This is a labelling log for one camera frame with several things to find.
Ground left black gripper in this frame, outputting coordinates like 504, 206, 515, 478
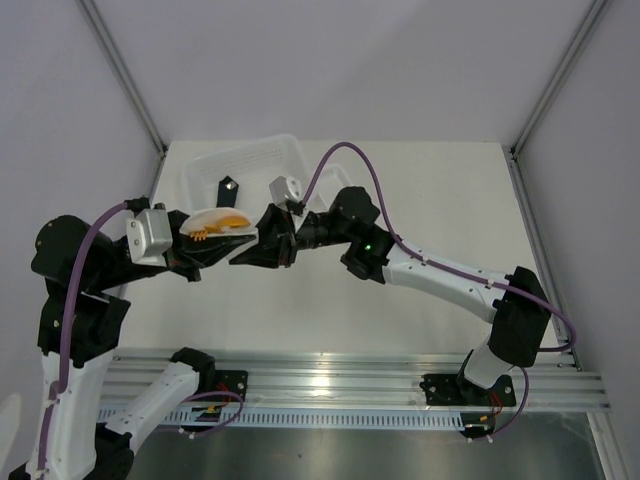
92, 206, 258, 288

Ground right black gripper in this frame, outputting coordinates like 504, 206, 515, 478
229, 204, 355, 270

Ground orange plastic spoon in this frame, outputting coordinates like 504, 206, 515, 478
208, 215, 251, 234

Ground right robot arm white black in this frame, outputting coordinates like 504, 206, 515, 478
229, 186, 551, 404

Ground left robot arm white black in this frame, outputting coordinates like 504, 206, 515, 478
12, 200, 256, 479

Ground large white plastic basket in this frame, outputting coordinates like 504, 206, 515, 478
181, 134, 311, 221

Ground small white plastic tray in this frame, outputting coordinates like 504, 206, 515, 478
309, 164, 352, 212

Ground black strap with buckle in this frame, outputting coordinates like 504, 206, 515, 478
215, 174, 240, 209

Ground left side aluminium rail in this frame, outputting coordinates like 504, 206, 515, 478
114, 149, 169, 311

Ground aluminium rail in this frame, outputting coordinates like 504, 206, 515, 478
504, 149, 584, 371
114, 149, 169, 311
99, 352, 612, 414

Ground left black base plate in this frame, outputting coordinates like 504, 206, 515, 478
213, 370, 249, 403

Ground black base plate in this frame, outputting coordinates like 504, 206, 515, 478
419, 373, 516, 407
213, 370, 249, 403

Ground aluminium front rail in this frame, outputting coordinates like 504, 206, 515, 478
99, 352, 612, 414

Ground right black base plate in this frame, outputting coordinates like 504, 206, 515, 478
419, 373, 516, 407

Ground white slotted cable duct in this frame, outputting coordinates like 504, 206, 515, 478
162, 405, 464, 432

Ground right side aluminium rail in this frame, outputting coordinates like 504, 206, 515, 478
504, 149, 584, 371

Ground left aluminium frame post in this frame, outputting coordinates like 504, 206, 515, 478
75, 0, 168, 156

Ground aluminium frame post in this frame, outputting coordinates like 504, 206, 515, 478
75, 0, 168, 156
509, 0, 613, 160

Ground right aluminium frame post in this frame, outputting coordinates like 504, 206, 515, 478
509, 0, 613, 160

